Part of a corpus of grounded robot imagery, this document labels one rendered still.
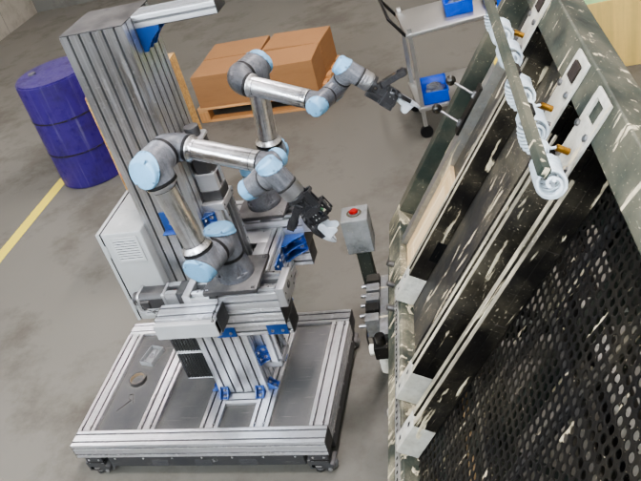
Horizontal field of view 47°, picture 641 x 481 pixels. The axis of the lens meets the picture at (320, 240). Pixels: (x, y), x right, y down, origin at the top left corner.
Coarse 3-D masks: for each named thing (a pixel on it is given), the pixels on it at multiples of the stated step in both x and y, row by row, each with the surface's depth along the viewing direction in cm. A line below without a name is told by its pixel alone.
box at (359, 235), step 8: (344, 208) 330; (360, 208) 327; (344, 216) 325; (352, 216) 324; (360, 216) 322; (368, 216) 327; (344, 224) 322; (352, 224) 322; (360, 224) 322; (368, 224) 322; (344, 232) 325; (352, 232) 324; (360, 232) 324; (368, 232) 324; (352, 240) 327; (360, 240) 327; (368, 240) 326; (352, 248) 329; (360, 248) 329; (368, 248) 329
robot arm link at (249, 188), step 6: (252, 174) 236; (240, 180) 240; (246, 180) 237; (252, 180) 234; (240, 186) 238; (246, 186) 236; (252, 186) 235; (258, 186) 233; (240, 192) 239; (246, 192) 237; (252, 192) 236; (258, 192) 235; (264, 192) 236; (246, 198) 239; (252, 198) 239
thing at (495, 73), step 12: (492, 72) 258; (504, 72) 257; (492, 84) 260; (480, 96) 263; (480, 108) 266; (468, 120) 269; (468, 132) 272; (456, 144) 275; (444, 156) 284; (456, 156) 278; (444, 168) 281; (432, 180) 288; (432, 192) 288; (420, 204) 295; (420, 216) 295; (408, 228) 301; (408, 240) 302
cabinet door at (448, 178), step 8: (448, 168) 280; (448, 176) 276; (440, 184) 284; (448, 184) 273; (440, 192) 281; (432, 200) 287; (440, 200) 278; (432, 208) 285; (424, 216) 291; (432, 216) 281; (424, 224) 288; (416, 232) 296; (424, 232) 285; (416, 240) 293; (408, 248) 299; (416, 248) 289; (408, 256) 295; (408, 264) 291
